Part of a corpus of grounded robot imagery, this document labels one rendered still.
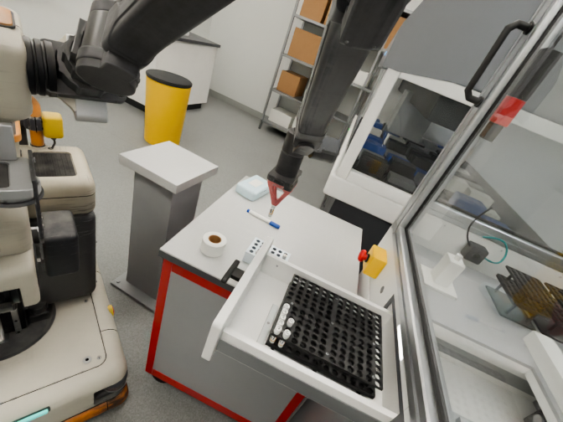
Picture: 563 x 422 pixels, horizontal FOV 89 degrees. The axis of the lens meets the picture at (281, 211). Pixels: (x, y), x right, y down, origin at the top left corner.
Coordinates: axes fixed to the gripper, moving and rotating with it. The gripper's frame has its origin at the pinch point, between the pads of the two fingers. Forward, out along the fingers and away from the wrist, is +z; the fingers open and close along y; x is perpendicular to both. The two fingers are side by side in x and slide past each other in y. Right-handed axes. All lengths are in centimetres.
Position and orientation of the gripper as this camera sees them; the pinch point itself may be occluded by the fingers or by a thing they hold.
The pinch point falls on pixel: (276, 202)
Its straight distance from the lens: 76.9
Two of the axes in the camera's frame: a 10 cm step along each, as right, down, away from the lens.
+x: -9.0, -4.1, 1.1
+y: 3.1, -4.4, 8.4
